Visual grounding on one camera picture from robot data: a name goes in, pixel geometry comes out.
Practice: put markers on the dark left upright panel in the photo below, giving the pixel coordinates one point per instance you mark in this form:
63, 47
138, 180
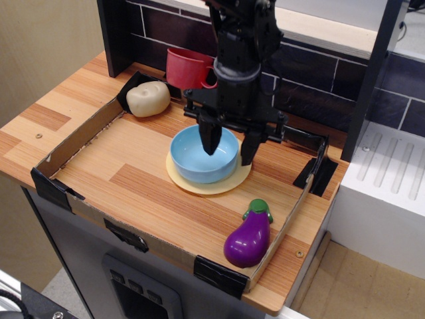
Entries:
119, 21

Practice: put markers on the purple toy eggplant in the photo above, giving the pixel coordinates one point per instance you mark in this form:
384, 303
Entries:
247, 245

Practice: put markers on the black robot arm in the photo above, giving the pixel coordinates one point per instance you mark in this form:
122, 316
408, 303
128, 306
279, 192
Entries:
247, 36

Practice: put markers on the cardboard tray border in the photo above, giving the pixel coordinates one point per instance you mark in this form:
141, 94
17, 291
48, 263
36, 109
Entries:
114, 174

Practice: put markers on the beige toy potato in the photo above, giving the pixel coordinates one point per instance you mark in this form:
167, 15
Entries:
148, 99

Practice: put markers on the yellow plate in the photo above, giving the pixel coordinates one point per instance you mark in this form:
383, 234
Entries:
232, 181

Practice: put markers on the white drainer sink unit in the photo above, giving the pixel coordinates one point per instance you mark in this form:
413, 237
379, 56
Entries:
379, 207

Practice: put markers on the grey toy oven panel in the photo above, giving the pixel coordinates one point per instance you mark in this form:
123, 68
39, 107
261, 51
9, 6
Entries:
139, 295

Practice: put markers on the light blue bowl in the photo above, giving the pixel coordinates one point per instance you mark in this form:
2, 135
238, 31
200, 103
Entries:
194, 164

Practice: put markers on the red cup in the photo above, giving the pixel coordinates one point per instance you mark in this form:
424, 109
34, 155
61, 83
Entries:
187, 69

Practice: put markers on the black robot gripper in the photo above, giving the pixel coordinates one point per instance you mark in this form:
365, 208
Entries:
237, 103

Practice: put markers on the black vertical post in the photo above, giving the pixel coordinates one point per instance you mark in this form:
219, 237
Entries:
385, 42

